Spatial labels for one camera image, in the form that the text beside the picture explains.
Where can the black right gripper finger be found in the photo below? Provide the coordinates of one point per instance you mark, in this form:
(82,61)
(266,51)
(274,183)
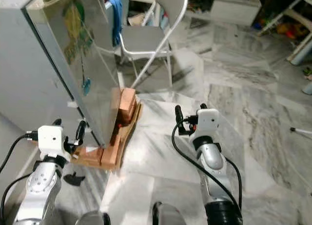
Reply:
(203,106)
(179,115)

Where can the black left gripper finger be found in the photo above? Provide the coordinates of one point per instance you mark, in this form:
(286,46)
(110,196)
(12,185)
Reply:
(80,130)
(57,122)

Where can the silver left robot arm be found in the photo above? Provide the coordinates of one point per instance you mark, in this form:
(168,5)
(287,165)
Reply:
(39,191)

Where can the orange brick fridge plinth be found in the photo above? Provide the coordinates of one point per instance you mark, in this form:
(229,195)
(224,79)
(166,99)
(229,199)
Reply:
(126,105)

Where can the grey fridge body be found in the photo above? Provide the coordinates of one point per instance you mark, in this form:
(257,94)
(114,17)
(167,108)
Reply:
(29,69)

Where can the small blue door sticker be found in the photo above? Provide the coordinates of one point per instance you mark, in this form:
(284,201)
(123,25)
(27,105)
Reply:
(86,86)

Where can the grey robot left leg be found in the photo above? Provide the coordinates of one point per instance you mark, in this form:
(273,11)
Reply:
(95,219)

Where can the grey robot leg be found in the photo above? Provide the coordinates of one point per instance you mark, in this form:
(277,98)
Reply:
(173,215)
(95,219)

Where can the white grey folding chair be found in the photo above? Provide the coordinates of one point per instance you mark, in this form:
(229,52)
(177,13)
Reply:
(141,39)

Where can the grey robot right leg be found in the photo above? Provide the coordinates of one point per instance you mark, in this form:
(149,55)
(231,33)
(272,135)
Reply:
(173,215)

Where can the yellow green door sticker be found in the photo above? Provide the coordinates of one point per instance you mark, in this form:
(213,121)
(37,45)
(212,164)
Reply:
(75,30)

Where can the white low cabinet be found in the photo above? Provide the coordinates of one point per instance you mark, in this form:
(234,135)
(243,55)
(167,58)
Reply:
(229,9)

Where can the thin white stick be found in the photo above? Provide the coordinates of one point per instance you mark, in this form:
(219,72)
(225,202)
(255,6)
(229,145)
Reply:
(301,131)

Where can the brown cardboard box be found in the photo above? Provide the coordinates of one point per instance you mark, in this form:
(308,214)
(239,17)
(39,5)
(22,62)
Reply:
(141,19)

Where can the pale blue plastic tube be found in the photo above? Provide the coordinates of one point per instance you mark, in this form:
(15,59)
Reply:
(302,51)

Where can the blue cloth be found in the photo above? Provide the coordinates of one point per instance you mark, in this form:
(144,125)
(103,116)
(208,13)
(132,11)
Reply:
(116,17)

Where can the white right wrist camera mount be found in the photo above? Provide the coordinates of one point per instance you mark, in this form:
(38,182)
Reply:
(207,120)

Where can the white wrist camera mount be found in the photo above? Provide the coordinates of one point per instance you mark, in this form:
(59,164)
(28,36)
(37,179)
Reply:
(207,120)
(50,138)

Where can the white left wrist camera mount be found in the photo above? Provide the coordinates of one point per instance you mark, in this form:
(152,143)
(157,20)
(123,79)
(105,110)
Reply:
(50,138)

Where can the white rack frame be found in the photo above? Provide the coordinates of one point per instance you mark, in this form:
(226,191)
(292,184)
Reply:
(285,12)

